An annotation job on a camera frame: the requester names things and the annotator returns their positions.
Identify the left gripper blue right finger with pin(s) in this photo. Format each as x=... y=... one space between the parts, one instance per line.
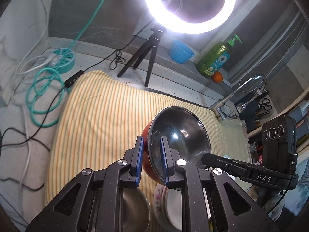
x=211 y=200

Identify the small orange fruit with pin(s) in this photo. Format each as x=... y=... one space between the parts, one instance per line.
x=217 y=77

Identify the yellow striped cloth mat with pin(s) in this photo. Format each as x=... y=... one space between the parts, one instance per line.
x=102 y=118

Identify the chrome kitchen faucet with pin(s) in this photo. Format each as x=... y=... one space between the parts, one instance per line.
x=258 y=90

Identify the bright ring light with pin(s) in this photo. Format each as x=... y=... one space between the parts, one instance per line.
x=172 y=21

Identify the gloved right hand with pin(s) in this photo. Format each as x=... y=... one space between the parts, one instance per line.
x=267 y=199

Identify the red steel bowl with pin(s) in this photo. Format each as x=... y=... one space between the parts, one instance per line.
x=184 y=132

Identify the white plate red peonies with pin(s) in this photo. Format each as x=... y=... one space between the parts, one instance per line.
x=159 y=205

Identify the white plate grey branch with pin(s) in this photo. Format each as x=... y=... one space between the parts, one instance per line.
x=173 y=208

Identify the blue ribbed silicone cup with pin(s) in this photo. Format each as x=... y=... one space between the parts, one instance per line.
x=180 y=52

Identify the black mini tripod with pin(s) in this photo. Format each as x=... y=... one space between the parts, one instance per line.
x=150 y=46

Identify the large steel mixing bowl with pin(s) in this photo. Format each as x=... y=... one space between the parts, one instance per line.
x=136 y=211

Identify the black inline cable switch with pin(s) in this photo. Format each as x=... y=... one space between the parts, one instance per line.
x=70 y=81

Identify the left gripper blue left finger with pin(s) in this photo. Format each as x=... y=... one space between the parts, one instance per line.
x=92 y=200

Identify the green dish soap bottle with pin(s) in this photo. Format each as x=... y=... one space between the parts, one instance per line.
x=216 y=57

